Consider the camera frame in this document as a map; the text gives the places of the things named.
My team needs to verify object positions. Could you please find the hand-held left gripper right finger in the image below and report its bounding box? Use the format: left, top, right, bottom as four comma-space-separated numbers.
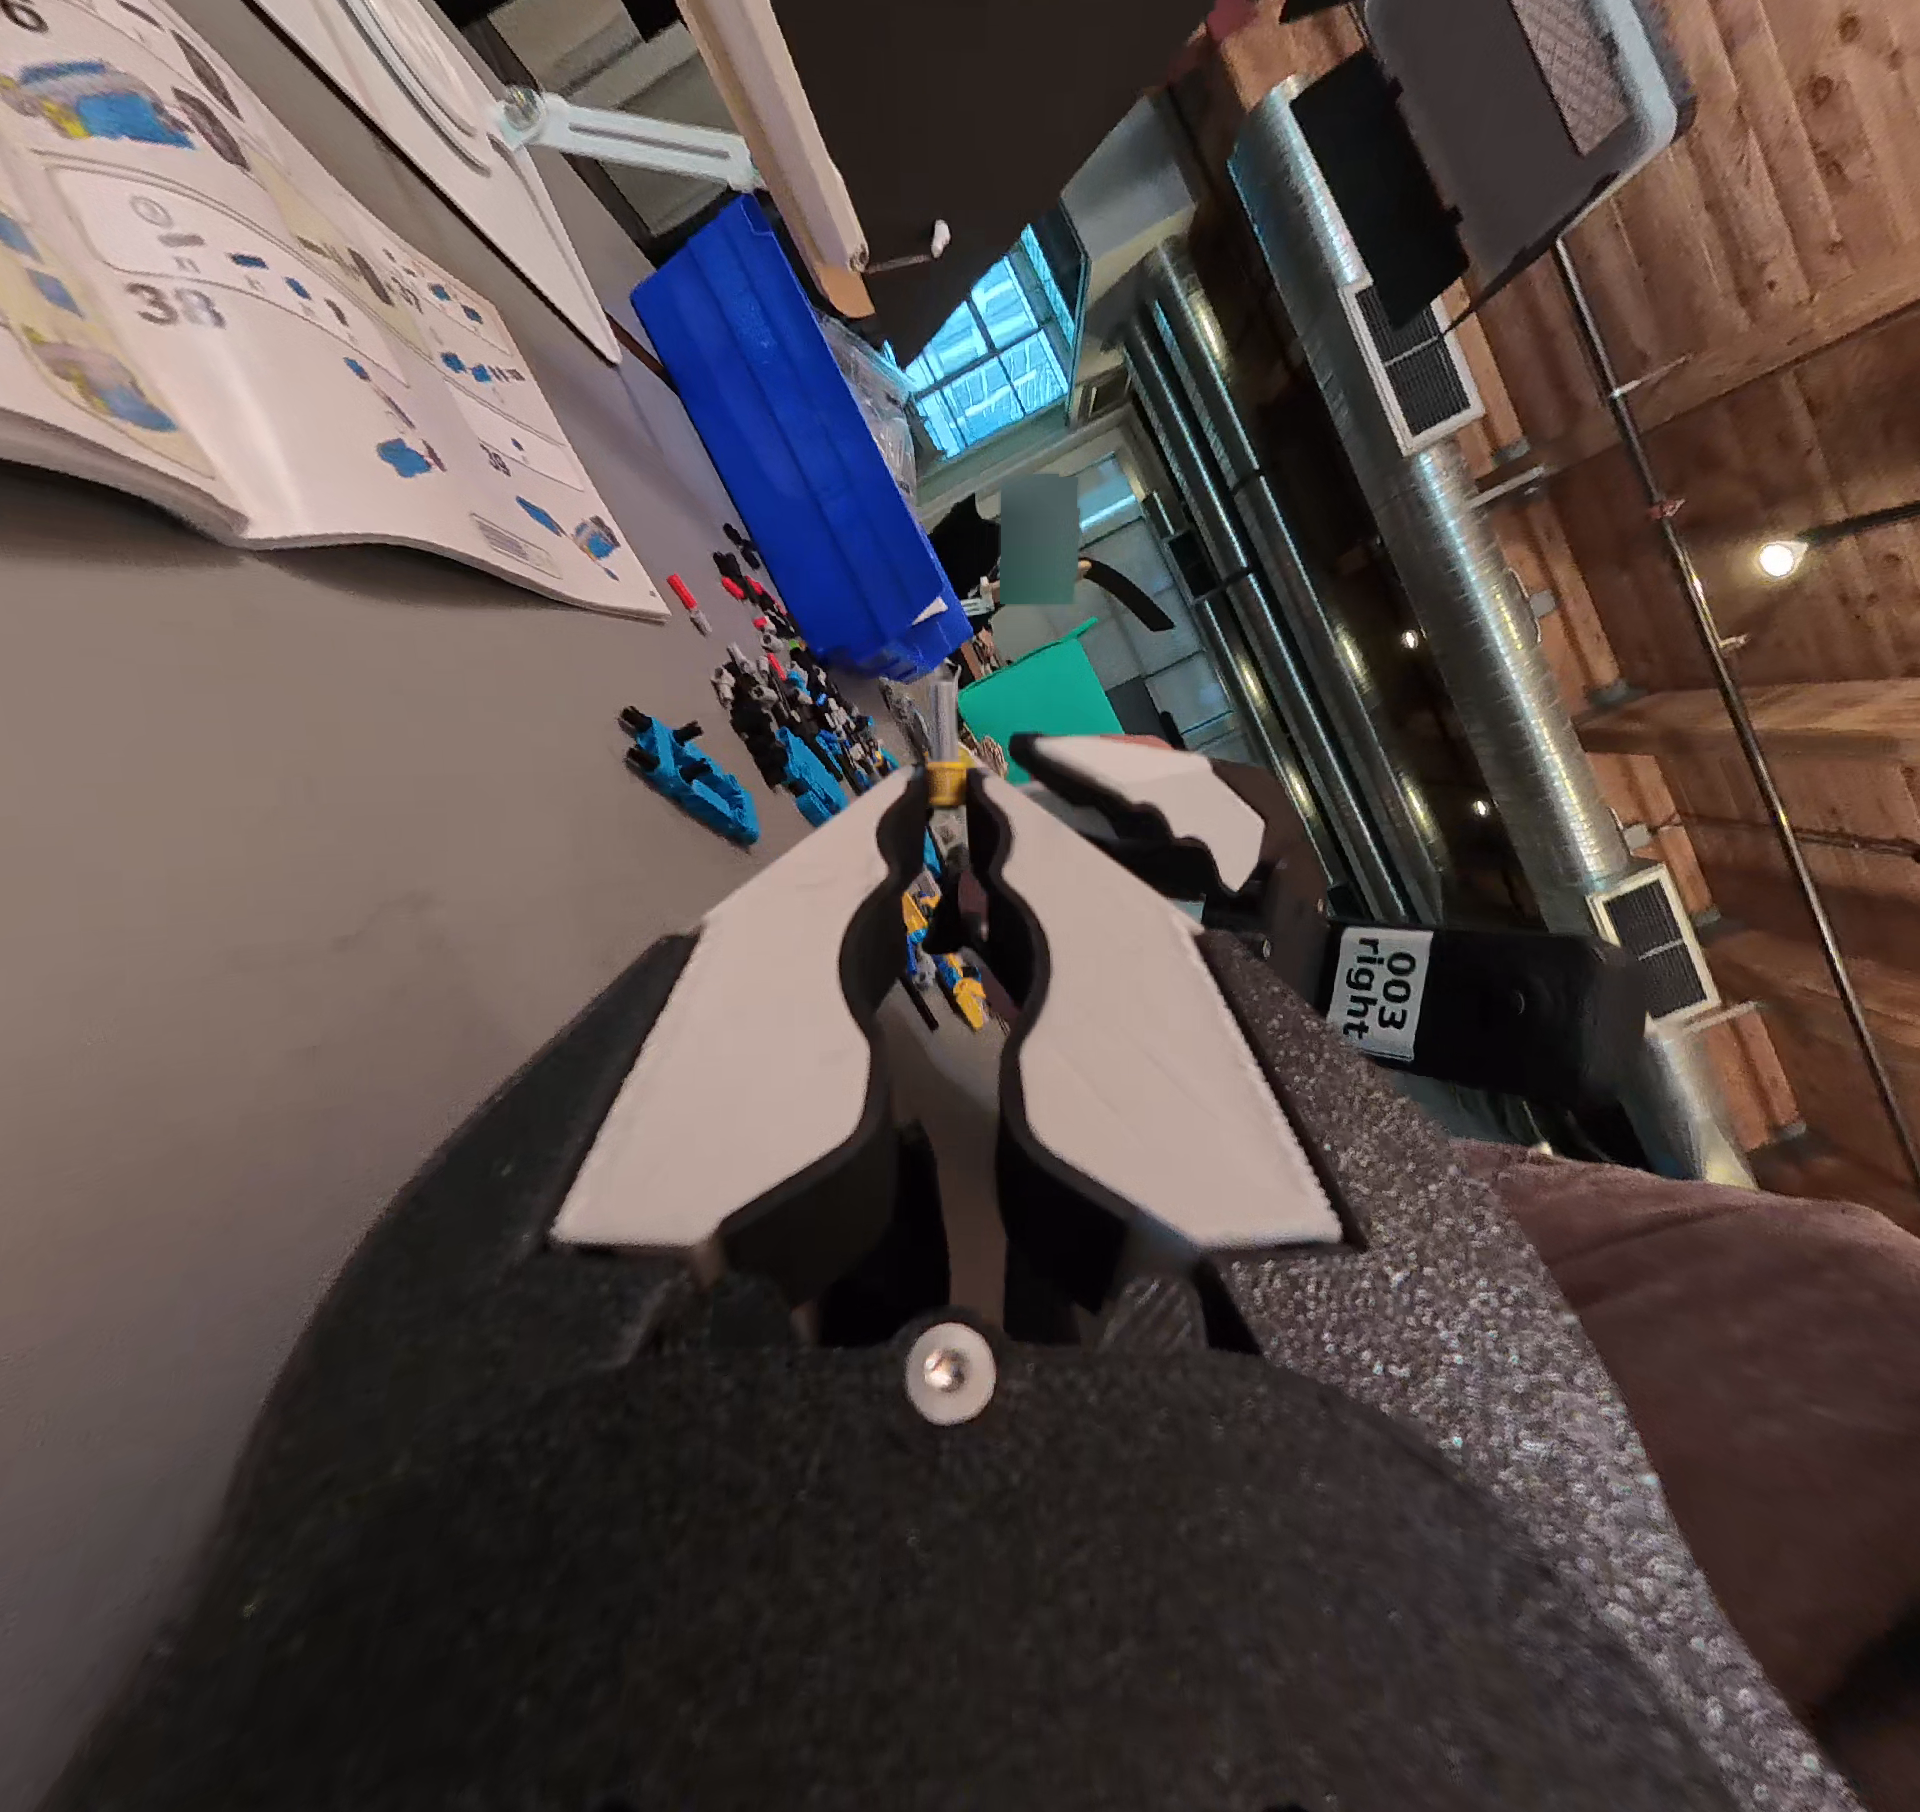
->
964, 765, 1346, 1320

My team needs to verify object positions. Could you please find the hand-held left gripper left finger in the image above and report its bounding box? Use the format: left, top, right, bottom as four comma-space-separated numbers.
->
542, 765, 964, 1313

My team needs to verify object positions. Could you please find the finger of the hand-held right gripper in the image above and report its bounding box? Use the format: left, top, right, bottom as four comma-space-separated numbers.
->
1008, 733, 1274, 900

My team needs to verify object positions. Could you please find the pile of small building pieces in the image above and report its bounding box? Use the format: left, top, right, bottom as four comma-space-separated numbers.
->
708, 521, 1008, 1037

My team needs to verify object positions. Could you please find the person's right forearm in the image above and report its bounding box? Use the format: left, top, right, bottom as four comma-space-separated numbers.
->
1463, 1137, 1920, 1724

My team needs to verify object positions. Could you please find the teal green box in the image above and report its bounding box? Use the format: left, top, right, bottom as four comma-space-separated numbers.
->
958, 619, 1128, 752

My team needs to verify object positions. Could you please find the blue panel with black pins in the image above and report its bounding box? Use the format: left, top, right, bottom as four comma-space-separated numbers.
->
619, 702, 765, 848

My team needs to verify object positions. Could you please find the clear plastic bag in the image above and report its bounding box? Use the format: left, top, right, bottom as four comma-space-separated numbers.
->
816, 309, 920, 496

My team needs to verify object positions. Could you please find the blue plastic bin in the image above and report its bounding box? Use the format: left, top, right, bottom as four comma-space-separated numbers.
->
630, 191, 970, 683

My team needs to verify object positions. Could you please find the instruction booklet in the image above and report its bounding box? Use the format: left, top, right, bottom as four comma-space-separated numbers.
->
0, 0, 673, 627

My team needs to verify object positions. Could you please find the white laptop stand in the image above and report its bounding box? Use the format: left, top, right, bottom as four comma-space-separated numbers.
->
165, 0, 875, 368

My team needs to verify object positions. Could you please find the large silver ventilation duct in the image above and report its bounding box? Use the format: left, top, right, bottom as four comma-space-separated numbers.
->
1230, 80, 1757, 1188

